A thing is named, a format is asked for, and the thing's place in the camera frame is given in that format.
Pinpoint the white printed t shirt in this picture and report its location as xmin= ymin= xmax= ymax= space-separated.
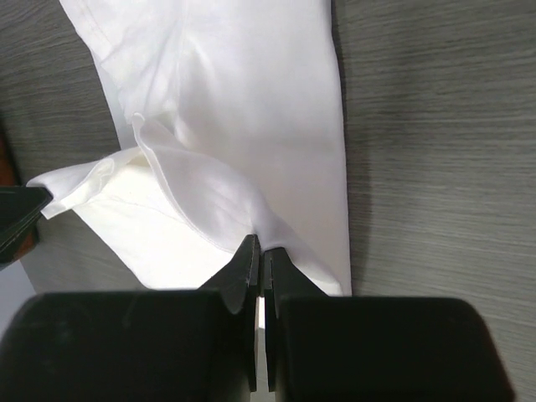
xmin=30 ymin=1 xmax=352 ymax=296

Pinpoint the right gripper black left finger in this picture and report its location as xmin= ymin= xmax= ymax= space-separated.
xmin=1 ymin=235 xmax=260 ymax=401

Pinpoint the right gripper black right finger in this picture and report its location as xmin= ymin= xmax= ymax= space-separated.
xmin=263 ymin=248 xmax=515 ymax=401

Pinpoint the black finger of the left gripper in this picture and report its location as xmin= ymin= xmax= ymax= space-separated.
xmin=1 ymin=186 xmax=52 ymax=268

